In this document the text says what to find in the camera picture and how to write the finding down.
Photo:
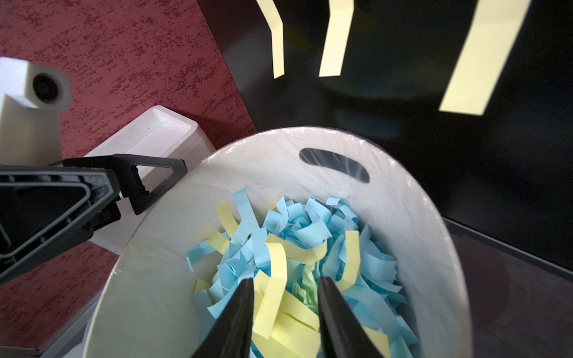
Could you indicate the pile of paper strips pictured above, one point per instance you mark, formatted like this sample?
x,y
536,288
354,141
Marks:
x,y
285,255

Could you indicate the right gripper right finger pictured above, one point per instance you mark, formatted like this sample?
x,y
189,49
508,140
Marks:
x,y
341,334

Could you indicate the yellow sticky note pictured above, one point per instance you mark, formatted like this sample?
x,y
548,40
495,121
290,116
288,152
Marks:
x,y
492,34
339,24
276,26

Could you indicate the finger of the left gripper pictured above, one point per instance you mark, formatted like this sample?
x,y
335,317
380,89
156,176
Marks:
x,y
126,169
46,211

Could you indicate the black computer monitor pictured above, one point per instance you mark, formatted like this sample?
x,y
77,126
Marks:
x,y
505,175

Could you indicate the white styrofoam box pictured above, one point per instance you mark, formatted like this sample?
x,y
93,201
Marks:
x,y
158,132

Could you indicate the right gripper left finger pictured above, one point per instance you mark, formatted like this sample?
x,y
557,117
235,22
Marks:
x,y
231,335

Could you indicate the white waste basket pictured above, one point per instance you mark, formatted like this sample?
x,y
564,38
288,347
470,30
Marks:
x,y
147,310

